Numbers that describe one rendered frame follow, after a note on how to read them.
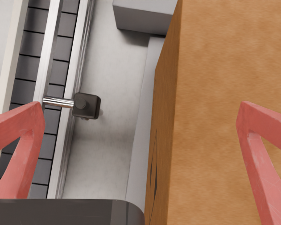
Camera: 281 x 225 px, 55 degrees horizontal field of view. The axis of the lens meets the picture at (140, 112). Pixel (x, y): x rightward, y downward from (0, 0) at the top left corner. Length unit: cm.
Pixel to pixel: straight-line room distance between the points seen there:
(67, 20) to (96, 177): 26
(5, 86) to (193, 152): 31
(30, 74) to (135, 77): 17
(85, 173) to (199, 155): 32
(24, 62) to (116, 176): 24
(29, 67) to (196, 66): 32
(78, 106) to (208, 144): 17
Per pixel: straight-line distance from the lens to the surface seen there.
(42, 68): 36
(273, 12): 22
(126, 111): 47
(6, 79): 43
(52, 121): 44
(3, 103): 43
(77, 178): 49
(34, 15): 48
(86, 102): 32
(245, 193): 20
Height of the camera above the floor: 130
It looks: 86 degrees down
